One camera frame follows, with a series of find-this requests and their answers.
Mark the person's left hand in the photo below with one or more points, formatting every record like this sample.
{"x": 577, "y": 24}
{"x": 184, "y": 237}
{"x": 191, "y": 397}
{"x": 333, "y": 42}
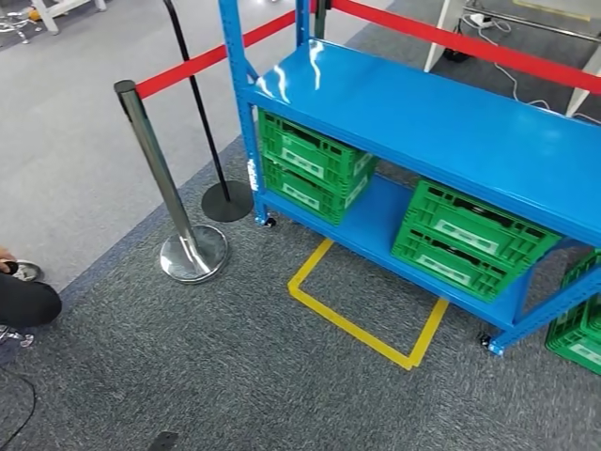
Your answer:
{"x": 5, "y": 261}

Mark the chrome base swivel stool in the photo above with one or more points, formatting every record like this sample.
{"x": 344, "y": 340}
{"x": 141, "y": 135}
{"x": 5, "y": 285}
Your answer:
{"x": 26, "y": 272}
{"x": 13, "y": 22}

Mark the dark stanchion post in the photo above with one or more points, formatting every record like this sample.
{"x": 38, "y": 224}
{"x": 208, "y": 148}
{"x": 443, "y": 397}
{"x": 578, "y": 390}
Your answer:
{"x": 320, "y": 15}

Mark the white office desk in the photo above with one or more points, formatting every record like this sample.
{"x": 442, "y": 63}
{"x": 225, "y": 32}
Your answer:
{"x": 439, "y": 31}

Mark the person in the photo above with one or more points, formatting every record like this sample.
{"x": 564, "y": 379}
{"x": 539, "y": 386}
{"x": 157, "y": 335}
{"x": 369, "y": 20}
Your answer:
{"x": 23, "y": 299}

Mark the white power strip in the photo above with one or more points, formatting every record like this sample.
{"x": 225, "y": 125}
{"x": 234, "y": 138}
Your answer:
{"x": 479, "y": 18}

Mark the black round-base stanchion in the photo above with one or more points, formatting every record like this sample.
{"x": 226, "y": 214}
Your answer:
{"x": 220, "y": 199}

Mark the white bench frame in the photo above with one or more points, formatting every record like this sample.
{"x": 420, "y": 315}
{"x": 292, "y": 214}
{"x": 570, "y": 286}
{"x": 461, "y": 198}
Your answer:
{"x": 56, "y": 9}

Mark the black bag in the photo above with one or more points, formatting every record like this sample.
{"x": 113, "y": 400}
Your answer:
{"x": 455, "y": 55}

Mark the chrome round-base stanchion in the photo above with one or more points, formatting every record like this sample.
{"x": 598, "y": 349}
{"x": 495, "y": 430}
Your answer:
{"x": 188, "y": 249}

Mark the blue steel shelf rack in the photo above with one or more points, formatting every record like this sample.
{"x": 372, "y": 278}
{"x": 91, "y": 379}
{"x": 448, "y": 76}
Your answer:
{"x": 422, "y": 118}

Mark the black round object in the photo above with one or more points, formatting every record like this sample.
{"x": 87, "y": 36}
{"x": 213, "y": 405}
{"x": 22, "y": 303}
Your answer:
{"x": 11, "y": 267}

